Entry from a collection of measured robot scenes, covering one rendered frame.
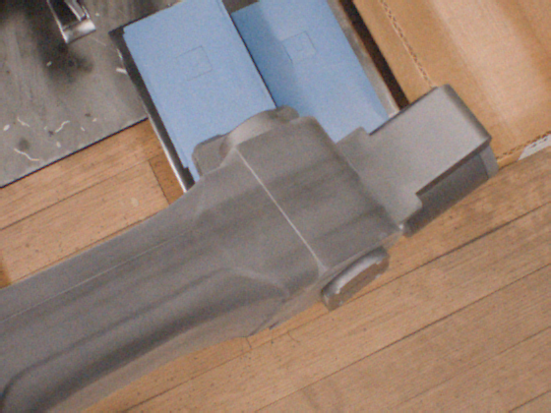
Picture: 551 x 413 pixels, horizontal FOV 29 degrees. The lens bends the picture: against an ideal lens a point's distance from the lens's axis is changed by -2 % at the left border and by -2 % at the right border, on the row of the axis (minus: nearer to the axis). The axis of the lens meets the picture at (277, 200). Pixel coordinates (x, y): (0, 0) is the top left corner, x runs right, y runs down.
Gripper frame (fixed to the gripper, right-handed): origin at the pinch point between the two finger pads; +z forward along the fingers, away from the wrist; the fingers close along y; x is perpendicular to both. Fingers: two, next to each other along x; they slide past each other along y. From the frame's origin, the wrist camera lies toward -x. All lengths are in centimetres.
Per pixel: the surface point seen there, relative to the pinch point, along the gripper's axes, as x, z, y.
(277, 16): -8.1, 10.7, 7.9
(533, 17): -25.7, 6.4, 0.6
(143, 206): 7.1, 8.9, -0.8
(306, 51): -8.7, 8.9, 4.8
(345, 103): -9.5, 6.4, 0.5
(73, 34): 6.6, 7.2, 13.0
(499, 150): -18.6, 4.1, -7.2
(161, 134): 3.7, 9.0, 3.6
